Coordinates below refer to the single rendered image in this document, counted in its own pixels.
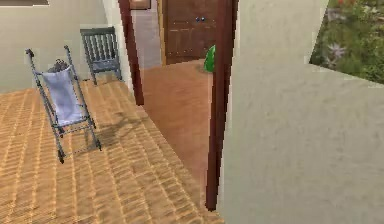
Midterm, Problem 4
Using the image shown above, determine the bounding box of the green round object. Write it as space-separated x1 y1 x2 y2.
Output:
203 44 216 74

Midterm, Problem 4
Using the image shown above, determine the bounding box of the brown wooden cupboard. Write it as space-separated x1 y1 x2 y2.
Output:
157 0 219 67

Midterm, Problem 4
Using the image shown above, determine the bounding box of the dark grey slatted chair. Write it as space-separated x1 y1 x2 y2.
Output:
79 26 123 86

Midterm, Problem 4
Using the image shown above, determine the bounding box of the window with garden view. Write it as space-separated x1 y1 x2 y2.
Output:
308 0 384 85

